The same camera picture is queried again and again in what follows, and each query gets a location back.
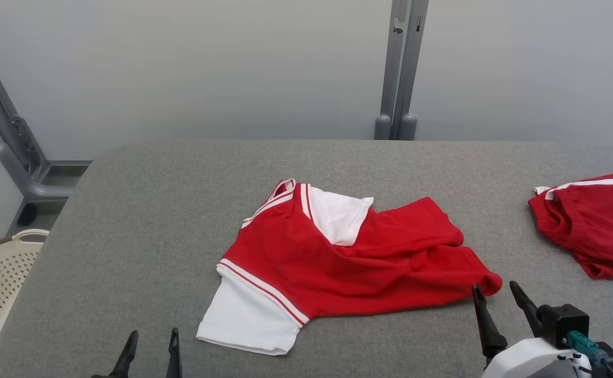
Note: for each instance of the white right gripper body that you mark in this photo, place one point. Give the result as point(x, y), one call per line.
point(521, 359)

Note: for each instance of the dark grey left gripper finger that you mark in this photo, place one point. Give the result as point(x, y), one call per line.
point(174, 362)
point(126, 362)

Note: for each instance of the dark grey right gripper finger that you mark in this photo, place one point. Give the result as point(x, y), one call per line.
point(529, 312)
point(490, 336)

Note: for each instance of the red shorts with white stripe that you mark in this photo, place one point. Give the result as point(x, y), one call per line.
point(595, 231)

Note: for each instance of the red white basketball jersey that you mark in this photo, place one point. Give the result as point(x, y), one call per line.
point(338, 273)

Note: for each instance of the black caster wheel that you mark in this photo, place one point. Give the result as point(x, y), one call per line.
point(27, 214)

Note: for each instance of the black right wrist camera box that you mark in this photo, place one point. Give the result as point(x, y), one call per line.
point(563, 320)

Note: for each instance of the teal right camera connector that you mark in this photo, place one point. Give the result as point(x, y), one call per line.
point(582, 344)

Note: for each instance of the grey metal stand frame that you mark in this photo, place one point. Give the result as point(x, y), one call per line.
point(17, 152)

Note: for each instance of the grey metal partition post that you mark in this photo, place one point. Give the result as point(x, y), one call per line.
point(393, 52)
point(414, 52)

